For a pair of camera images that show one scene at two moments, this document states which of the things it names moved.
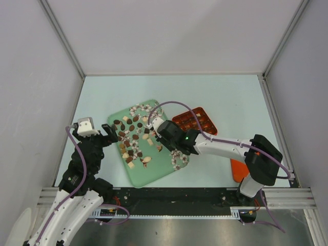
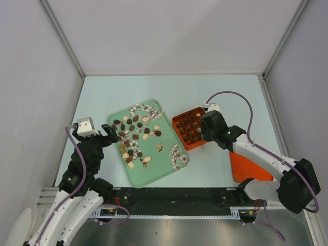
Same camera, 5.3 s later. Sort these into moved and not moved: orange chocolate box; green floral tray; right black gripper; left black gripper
Moved: right black gripper
Not moved: green floral tray; orange chocolate box; left black gripper
